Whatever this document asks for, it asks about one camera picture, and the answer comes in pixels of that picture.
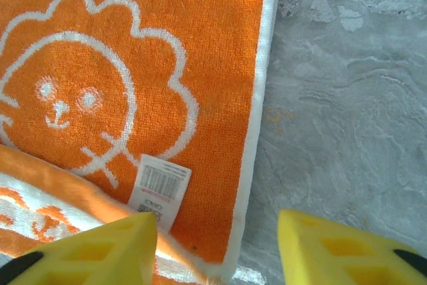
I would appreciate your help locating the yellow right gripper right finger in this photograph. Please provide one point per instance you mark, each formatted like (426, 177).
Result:
(333, 255)

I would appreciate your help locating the orange lion print towel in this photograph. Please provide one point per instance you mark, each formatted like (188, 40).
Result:
(200, 64)

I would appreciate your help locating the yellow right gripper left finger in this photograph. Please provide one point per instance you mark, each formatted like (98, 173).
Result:
(100, 258)

